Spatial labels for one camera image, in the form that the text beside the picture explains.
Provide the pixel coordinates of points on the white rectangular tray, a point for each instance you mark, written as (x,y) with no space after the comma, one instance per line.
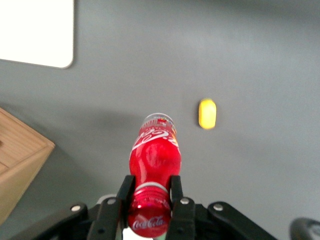
(35,31)

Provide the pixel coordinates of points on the wooden box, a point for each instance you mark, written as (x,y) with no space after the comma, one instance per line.
(18,157)

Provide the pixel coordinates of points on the red coke bottle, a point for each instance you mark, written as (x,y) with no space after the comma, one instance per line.
(153,175)

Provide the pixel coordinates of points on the yellow toy lemon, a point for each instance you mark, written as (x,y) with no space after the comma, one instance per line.
(207,113)

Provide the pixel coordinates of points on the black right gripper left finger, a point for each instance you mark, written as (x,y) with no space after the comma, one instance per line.
(110,215)

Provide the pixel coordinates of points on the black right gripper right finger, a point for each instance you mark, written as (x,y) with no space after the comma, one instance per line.
(185,215)

